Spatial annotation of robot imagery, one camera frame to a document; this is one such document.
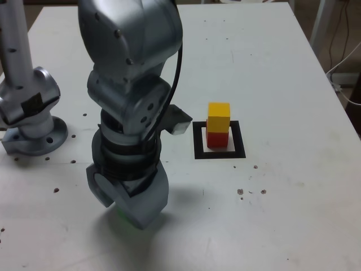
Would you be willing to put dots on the black tape square outline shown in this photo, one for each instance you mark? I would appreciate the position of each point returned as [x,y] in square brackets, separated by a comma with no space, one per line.
[239,141]

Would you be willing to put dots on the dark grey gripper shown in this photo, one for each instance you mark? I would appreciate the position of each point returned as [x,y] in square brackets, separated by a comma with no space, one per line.
[134,187]

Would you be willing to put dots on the yellow cube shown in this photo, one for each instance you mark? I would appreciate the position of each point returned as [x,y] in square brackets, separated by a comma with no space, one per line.
[218,121]

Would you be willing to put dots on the white metal frame leg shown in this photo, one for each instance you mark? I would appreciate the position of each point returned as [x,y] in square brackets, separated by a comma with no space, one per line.
[320,22]

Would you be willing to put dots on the red cube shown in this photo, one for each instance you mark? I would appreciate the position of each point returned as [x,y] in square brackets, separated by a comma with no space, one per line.
[217,140]

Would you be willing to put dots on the green cube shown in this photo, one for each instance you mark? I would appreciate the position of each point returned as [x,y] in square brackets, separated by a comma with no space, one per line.
[121,212]

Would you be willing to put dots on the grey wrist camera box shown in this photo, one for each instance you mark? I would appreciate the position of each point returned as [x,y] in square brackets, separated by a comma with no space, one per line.
[177,117]

